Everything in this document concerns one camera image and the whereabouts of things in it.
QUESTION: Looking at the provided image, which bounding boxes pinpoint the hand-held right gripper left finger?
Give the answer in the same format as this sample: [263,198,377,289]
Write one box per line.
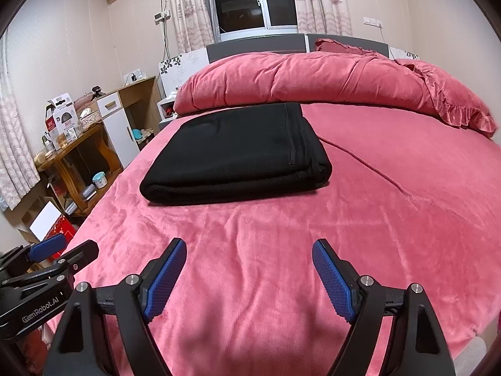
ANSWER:
[47,238,188,376]

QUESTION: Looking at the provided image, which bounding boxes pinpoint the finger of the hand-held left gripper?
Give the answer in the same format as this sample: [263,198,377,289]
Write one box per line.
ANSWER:
[0,240,100,294]
[0,233,68,279]

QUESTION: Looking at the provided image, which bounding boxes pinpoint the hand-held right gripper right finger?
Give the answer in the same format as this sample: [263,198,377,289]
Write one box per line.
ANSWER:
[312,238,457,376]

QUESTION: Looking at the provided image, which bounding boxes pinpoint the black pants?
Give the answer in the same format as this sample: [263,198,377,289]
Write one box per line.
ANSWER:
[140,102,333,206]

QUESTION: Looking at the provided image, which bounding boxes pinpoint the red printed box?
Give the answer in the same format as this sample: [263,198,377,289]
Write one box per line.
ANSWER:
[45,215,77,249]

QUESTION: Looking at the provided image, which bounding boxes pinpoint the open cardboard box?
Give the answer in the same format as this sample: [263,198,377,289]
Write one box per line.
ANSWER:
[18,196,65,243]

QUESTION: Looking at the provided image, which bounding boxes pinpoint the red velvet bed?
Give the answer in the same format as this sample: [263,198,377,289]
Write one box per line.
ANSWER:
[47,102,501,376]

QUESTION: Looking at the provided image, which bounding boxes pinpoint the wooden desk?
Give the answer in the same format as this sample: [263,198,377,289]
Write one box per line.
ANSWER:
[36,121,124,216]

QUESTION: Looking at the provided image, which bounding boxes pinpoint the printed product box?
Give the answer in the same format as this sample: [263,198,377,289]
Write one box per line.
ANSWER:
[44,91,78,150]

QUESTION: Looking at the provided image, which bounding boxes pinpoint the wooden cabinet with white doors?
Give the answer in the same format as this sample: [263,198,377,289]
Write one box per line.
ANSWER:
[95,76,163,170]

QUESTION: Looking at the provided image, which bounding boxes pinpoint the white nightstand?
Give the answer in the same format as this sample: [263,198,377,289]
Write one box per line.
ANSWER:
[157,93,181,136]

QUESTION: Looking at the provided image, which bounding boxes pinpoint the red folded duvet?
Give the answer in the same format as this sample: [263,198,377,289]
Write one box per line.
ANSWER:
[172,52,435,116]

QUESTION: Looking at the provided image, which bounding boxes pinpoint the white floral headboard panel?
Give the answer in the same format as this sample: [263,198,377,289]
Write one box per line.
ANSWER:
[389,46,419,61]
[158,48,210,98]

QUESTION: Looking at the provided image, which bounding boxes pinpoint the red ruffled pillow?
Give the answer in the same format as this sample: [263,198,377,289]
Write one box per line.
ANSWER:
[314,38,388,56]
[393,58,498,138]

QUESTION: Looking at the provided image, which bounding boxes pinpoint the grey headboard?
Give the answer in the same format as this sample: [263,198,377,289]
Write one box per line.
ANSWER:
[206,33,390,64]

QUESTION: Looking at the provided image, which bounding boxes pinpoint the sliding glass window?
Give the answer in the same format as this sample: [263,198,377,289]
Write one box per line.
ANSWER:
[210,0,299,34]

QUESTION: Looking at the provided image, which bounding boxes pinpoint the white power cable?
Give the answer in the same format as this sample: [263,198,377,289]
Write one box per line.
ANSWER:
[160,0,171,61]

